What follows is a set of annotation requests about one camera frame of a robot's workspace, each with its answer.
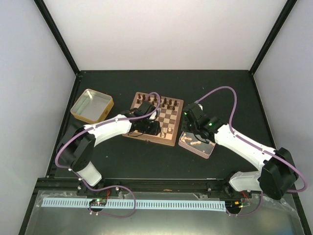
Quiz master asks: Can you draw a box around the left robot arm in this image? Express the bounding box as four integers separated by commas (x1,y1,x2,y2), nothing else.
55,101,160,195

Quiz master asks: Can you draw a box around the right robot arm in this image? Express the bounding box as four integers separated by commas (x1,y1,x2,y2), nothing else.
181,103,299,200

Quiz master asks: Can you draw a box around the pink tin with pieces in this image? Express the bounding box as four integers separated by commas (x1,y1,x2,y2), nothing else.
179,132,215,159

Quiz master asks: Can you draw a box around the wooden chess board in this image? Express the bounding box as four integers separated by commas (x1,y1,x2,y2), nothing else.
123,96,183,146

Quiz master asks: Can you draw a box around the dark chess pieces row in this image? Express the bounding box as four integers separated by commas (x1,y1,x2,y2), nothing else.
136,93,179,111

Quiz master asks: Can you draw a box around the small circuit board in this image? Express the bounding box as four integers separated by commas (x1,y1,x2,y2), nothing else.
89,199,107,206

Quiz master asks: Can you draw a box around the gold metal tin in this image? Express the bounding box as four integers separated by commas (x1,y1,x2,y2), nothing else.
70,89,114,124

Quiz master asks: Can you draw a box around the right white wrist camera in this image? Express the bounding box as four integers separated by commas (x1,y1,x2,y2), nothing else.
195,102,203,111

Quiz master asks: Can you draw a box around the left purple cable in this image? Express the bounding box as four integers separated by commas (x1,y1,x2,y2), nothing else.
55,92,162,169

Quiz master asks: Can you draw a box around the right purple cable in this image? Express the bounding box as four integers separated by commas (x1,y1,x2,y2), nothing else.
195,86,308,194

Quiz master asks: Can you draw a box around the black mounting rail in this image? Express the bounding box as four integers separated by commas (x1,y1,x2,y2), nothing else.
75,178,294,196

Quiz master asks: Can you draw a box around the light blue cable duct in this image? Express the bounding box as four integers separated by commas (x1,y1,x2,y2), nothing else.
41,198,226,212

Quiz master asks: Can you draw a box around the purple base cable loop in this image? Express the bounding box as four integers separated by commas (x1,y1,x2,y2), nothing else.
80,181,137,218

